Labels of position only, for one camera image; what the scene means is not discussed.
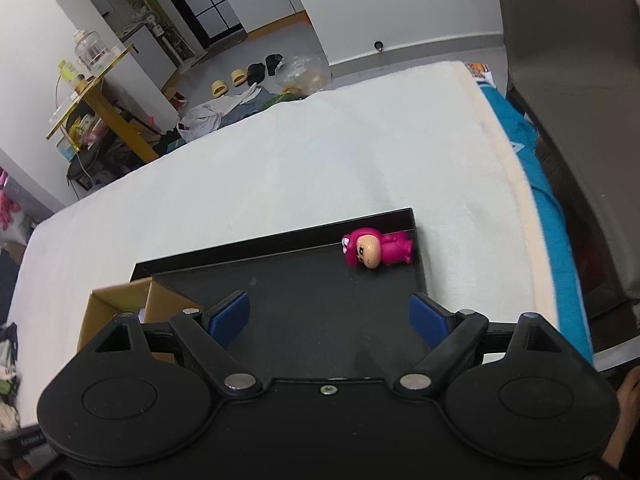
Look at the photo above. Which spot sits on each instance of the pink plush toy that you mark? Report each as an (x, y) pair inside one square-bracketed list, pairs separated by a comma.
[(6, 205)]

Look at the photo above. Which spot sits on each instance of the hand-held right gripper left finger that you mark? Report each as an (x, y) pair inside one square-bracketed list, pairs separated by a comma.
[(227, 317)]

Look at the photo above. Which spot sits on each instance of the cardboard box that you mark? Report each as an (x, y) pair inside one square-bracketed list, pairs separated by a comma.
[(100, 310)]

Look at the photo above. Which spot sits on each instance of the blue printed blanket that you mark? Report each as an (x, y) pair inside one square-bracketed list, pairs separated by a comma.
[(550, 220)]

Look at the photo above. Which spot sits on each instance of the glass jar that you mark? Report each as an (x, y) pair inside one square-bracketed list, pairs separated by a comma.
[(92, 50)]

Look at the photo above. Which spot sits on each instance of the pile of clothes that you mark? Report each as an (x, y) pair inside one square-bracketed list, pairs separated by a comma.
[(7, 380)]

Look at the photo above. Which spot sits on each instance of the blue jeans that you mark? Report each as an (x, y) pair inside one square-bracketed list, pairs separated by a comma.
[(250, 107)]

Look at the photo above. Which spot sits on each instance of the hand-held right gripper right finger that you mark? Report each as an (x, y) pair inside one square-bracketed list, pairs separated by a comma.
[(427, 320)]

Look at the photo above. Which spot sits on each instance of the yellow slipper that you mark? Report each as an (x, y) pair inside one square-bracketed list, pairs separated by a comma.
[(219, 88), (238, 77)]

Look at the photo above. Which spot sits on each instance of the black grid glass door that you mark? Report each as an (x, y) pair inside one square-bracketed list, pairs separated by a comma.
[(200, 0)]

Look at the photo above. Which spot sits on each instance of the white plastic bag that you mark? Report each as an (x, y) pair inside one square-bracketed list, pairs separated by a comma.
[(205, 117)]

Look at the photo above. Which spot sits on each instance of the black slipper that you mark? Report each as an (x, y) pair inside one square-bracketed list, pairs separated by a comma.
[(256, 72), (274, 64)]

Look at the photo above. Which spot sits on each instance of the yellow wooden shelf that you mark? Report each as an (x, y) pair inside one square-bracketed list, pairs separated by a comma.
[(107, 112)]

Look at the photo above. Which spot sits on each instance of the pink hooded figurine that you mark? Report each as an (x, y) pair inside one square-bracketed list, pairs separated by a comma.
[(380, 247)]

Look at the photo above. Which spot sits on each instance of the clear plastic bag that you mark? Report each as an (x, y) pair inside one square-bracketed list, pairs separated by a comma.
[(302, 75)]

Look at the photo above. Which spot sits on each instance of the grey chair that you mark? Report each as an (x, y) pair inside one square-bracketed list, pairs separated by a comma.
[(575, 60)]

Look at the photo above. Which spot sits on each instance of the yellow-green bottle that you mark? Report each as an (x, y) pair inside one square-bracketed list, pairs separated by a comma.
[(69, 71)]

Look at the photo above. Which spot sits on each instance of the white low cabinet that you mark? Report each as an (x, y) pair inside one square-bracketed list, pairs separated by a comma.
[(150, 57)]

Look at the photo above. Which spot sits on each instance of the black tray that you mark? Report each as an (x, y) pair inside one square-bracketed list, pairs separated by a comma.
[(300, 310)]

